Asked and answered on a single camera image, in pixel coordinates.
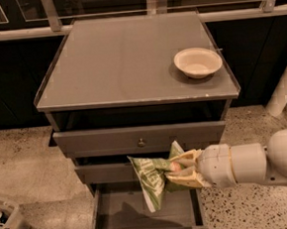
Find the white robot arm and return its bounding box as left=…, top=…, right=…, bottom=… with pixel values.
left=166, top=129, right=287, bottom=188

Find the grey top drawer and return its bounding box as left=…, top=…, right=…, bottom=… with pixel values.
left=52, top=121, right=226, bottom=158

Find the green jalapeno chip bag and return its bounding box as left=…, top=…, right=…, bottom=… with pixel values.
left=128, top=141, right=193, bottom=212

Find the grey middle drawer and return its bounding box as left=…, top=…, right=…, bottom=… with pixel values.
left=75, top=163, right=138, bottom=184

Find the grey drawer cabinet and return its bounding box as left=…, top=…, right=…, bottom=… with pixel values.
left=27, top=7, right=252, bottom=229

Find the grey drawer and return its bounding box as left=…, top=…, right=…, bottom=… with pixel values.
left=91, top=181, right=210, bottom=229
left=75, top=163, right=138, bottom=184
left=52, top=121, right=226, bottom=158

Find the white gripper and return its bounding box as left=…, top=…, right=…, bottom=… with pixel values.
left=166, top=144, right=237, bottom=188

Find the white diagonal support pole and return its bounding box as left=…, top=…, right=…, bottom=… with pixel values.
left=266, top=67, right=287, bottom=117

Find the brass top drawer knob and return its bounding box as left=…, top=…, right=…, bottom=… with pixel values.
left=137, top=139, right=145, bottom=148

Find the metal window railing frame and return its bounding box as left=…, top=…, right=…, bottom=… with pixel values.
left=0, top=0, right=287, bottom=40

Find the grey bottom drawer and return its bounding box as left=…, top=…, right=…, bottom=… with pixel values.
left=91, top=181, right=210, bottom=229

